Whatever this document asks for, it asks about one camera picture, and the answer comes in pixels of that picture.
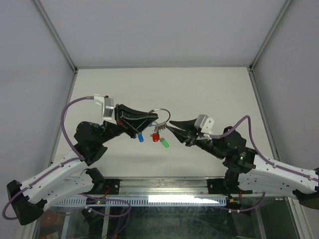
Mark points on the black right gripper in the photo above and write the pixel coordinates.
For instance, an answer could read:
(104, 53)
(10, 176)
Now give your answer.
(190, 137)

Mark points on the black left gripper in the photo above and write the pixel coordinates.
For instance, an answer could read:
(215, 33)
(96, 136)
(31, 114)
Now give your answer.
(131, 121)

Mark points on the large silver keyring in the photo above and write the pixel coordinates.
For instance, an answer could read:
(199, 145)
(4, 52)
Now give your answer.
(164, 115)

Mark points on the red key tag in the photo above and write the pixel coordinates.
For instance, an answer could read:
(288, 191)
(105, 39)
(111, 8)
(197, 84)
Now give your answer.
(155, 137)

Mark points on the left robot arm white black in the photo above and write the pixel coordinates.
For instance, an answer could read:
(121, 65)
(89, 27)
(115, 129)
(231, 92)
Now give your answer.
(71, 175)

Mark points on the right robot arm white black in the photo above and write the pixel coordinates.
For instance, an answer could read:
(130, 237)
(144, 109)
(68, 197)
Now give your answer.
(248, 169)

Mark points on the silver keys far right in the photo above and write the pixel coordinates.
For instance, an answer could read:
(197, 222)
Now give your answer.
(160, 126)

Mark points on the blue key tag upper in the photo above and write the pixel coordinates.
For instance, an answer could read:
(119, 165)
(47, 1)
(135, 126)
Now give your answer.
(140, 137)

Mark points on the green key tag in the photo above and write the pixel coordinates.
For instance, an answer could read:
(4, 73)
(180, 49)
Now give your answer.
(165, 143)

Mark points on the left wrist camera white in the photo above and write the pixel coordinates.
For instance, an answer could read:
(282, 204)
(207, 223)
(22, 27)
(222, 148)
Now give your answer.
(107, 108)

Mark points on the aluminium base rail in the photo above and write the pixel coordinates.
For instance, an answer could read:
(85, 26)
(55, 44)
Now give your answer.
(141, 186)

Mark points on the white cable duct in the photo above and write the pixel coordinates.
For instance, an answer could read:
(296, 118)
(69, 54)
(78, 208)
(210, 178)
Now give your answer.
(152, 200)

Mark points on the aluminium frame post right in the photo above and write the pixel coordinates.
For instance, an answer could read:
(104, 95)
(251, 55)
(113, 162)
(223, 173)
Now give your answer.
(271, 33)

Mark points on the aluminium frame post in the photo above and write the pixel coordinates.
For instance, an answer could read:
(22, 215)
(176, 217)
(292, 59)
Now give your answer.
(54, 34)
(271, 33)

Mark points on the aluminium frame post left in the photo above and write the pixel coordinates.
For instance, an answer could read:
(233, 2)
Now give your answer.
(54, 34)

